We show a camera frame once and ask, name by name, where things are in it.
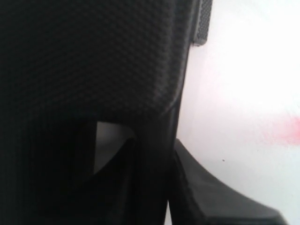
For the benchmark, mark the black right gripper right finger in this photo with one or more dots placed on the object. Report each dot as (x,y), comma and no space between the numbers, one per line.
(196,197)

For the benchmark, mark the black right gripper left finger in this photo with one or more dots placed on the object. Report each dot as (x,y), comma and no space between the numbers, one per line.
(105,199)

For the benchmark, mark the black plastic tool case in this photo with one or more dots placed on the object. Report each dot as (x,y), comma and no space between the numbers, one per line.
(77,79)

